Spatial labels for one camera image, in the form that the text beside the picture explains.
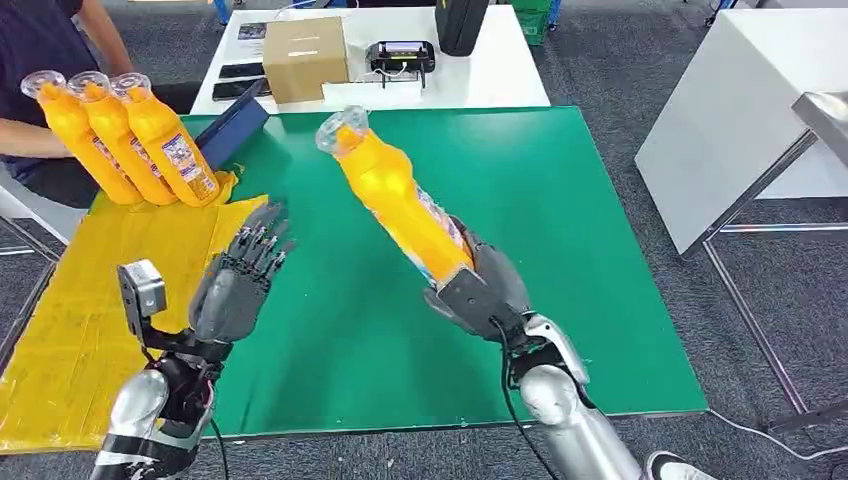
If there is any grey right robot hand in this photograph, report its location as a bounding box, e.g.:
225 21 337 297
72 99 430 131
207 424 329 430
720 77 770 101
423 218 535 344

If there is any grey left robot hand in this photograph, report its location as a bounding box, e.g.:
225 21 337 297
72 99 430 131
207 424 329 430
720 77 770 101
188 201 297 344

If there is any orange drink bottle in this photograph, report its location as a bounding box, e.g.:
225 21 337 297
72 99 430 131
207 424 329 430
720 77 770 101
21 70 144 207
109 72 221 209
315 105 476 287
68 70 179 207

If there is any green table mat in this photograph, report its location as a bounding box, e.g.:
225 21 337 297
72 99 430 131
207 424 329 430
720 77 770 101
89 105 710 440

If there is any yellow sheet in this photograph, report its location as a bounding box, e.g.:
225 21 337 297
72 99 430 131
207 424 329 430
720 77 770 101
0 170 270 456

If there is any black phone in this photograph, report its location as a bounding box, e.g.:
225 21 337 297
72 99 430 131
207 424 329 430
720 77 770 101
211 77 273 103
218 62 266 81

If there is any black handheld controller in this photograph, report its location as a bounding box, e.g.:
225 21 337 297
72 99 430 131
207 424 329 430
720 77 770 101
366 40 437 90

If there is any brown cardboard box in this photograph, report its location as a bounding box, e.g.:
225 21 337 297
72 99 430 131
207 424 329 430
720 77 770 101
262 16 350 105

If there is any white shoe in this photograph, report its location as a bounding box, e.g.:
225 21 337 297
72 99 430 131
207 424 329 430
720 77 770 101
645 451 720 480

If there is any green crate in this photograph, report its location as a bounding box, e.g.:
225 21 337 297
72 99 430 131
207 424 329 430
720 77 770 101
510 0 555 46

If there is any white table with metal legs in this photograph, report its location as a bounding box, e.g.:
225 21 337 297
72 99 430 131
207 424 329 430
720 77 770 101
634 7 848 435

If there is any person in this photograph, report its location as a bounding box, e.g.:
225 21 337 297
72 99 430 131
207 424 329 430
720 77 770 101
0 0 203 210

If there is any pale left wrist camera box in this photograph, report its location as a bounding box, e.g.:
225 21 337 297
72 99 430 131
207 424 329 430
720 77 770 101
117 259 168 339

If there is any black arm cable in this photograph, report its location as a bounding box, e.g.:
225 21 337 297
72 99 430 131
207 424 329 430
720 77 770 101
488 316 561 480

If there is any white floor cable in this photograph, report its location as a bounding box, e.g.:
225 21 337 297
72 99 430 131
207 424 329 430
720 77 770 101
707 407 848 462

